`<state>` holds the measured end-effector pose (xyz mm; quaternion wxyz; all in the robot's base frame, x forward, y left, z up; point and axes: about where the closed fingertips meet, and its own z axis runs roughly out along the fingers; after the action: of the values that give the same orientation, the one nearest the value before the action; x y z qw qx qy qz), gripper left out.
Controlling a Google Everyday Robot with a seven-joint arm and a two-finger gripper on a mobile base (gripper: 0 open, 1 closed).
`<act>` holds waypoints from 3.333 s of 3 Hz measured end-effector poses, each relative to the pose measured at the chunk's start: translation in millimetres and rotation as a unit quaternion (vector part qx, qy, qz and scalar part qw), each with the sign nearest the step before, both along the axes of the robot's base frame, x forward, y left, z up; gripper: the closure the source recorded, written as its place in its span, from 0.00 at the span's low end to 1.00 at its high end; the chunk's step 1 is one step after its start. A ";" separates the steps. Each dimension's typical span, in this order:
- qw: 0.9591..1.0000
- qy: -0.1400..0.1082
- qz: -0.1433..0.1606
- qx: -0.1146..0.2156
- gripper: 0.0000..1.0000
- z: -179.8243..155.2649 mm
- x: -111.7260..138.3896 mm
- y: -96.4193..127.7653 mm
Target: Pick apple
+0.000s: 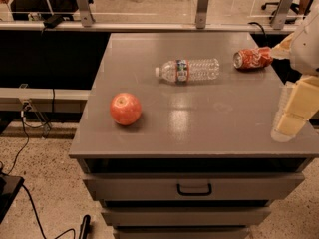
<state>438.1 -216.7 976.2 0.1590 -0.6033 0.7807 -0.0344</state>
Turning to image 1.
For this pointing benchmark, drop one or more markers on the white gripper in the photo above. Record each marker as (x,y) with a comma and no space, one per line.
(306,55)

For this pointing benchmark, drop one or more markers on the red apple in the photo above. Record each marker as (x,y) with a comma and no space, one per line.
(125,108)

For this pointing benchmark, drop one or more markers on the crushed red soda can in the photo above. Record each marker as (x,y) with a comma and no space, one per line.
(250,59)

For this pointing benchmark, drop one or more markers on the black office chair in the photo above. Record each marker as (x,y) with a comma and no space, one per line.
(285,0)

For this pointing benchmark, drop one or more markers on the clear plastic water bottle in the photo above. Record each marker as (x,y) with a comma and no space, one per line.
(182,71)

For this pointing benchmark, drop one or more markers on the grey drawer cabinet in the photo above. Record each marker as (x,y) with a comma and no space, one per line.
(219,126)

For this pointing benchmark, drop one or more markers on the middle grey drawer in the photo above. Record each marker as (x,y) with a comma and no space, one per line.
(184,216)

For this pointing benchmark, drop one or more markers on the grey drawer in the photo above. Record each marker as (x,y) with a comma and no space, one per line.
(162,186)
(181,233)
(184,216)

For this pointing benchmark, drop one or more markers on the bottom grey drawer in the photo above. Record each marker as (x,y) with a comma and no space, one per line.
(181,233)

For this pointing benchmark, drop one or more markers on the top grey drawer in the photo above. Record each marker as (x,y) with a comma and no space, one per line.
(162,186)

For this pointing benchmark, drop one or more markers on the black power adapter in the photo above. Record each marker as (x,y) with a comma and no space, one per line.
(53,21)

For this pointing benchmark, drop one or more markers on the black object on floor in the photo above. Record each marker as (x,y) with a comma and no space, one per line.
(85,227)

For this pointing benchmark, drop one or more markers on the black box on floor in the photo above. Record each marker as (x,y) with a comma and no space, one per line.
(9,188)

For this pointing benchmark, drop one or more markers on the right metal bracket post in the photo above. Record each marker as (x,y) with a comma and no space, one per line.
(278,20)

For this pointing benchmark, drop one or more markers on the metal bracket post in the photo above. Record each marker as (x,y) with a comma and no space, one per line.
(278,20)
(86,17)
(201,13)

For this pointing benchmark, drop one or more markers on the middle metal bracket post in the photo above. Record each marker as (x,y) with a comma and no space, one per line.
(201,13)

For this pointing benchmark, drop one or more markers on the black drawer handle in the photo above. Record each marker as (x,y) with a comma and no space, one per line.
(194,190)

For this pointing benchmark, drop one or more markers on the left metal bracket post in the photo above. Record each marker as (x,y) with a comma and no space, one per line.
(86,17)

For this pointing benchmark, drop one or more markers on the wall power outlet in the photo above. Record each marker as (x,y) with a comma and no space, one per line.
(26,106)

